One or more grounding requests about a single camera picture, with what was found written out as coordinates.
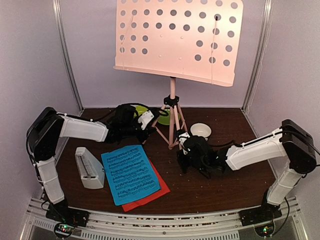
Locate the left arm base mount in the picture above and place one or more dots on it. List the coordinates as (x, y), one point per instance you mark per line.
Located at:
(68, 222)

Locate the lime green bowl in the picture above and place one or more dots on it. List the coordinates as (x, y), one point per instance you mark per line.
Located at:
(140, 111)

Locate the blue sheet music paper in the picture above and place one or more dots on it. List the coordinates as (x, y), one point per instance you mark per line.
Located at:
(129, 174)

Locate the pink music stand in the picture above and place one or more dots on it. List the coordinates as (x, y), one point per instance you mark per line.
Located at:
(195, 40)

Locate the left aluminium frame post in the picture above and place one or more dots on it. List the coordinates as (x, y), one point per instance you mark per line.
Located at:
(56, 4)

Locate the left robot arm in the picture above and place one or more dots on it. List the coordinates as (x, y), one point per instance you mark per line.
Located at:
(43, 135)

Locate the green plate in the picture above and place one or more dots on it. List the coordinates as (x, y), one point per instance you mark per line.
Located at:
(165, 119)

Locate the aluminium frame post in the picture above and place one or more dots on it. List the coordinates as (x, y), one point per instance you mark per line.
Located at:
(56, 4)
(258, 61)

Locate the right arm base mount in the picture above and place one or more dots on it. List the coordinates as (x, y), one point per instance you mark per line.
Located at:
(261, 219)

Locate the white metronome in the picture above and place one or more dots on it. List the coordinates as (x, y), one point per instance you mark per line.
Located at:
(91, 171)

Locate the right aluminium frame post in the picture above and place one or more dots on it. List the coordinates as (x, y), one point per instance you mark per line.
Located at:
(258, 61)

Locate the white and blue bowl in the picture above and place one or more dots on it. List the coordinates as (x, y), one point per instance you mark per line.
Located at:
(201, 130)

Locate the red sheet music paper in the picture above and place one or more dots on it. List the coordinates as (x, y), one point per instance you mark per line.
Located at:
(164, 189)

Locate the front aluminium rail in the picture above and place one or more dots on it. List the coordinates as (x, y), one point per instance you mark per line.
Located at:
(219, 225)

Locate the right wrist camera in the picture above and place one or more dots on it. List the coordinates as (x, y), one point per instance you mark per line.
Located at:
(182, 136)

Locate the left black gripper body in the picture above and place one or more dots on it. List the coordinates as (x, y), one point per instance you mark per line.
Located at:
(128, 131)

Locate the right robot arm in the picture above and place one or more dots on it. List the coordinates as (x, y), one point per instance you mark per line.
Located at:
(289, 140)

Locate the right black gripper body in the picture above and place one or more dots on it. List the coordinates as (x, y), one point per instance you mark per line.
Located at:
(184, 165)

